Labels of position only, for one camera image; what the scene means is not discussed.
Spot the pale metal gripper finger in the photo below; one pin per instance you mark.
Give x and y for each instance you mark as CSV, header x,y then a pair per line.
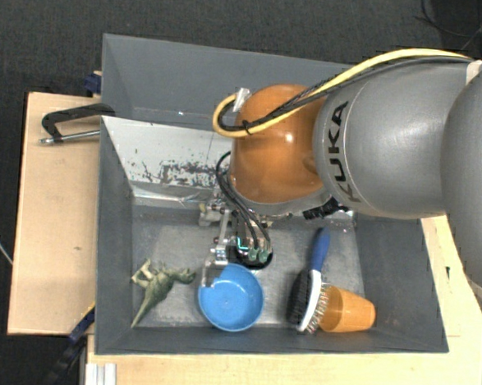
x,y
221,264
207,273

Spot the blue bowl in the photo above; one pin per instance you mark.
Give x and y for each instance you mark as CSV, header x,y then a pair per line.
x,y
233,300

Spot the grey metal bin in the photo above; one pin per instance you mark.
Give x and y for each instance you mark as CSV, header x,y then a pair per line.
x,y
172,240

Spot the green toy dinosaur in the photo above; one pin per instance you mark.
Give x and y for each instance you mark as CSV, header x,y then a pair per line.
x,y
159,284

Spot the blue and white hairbrush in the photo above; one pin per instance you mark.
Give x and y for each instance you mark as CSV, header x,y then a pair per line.
x,y
312,283

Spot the orange plastic cup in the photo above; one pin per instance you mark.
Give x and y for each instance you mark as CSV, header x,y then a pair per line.
x,y
350,311

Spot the pale brown flat board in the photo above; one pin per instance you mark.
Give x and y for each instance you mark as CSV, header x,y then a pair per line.
x,y
56,216

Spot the black cylinder on white bracket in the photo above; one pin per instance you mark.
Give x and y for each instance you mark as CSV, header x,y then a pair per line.
x,y
320,209

